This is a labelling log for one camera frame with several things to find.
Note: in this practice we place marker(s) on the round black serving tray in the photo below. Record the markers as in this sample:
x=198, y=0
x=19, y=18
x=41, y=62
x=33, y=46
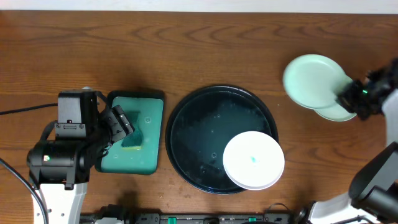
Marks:
x=202, y=124

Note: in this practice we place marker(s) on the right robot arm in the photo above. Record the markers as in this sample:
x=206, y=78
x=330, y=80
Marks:
x=372, y=195

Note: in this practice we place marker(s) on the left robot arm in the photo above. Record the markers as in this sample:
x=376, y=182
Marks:
x=60, y=163

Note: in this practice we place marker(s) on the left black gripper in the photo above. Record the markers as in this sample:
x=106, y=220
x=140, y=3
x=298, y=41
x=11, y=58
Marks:
x=117, y=122

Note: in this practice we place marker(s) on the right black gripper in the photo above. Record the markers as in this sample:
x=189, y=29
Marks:
x=352, y=98

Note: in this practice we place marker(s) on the green yellow scrub sponge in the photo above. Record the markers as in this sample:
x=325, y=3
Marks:
x=133, y=141

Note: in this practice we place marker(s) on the black rectangular water tray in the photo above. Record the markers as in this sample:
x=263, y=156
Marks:
x=150, y=104

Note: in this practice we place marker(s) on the white plate with green stain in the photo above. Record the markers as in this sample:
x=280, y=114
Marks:
x=253, y=160

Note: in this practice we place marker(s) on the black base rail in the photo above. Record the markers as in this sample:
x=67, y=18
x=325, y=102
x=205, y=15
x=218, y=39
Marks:
x=119, y=214

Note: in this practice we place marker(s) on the mint plate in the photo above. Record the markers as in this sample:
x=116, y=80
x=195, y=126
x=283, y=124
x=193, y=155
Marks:
x=336, y=112
x=313, y=81

